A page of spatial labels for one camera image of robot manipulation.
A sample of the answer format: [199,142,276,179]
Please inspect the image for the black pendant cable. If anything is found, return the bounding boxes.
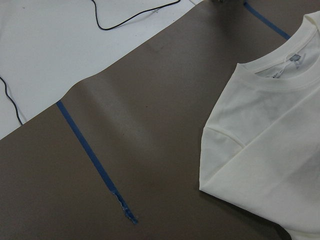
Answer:
[0,0,181,125]

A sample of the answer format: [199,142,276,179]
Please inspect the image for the white long-sleeve printed shirt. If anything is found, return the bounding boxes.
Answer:
[199,12,320,240]

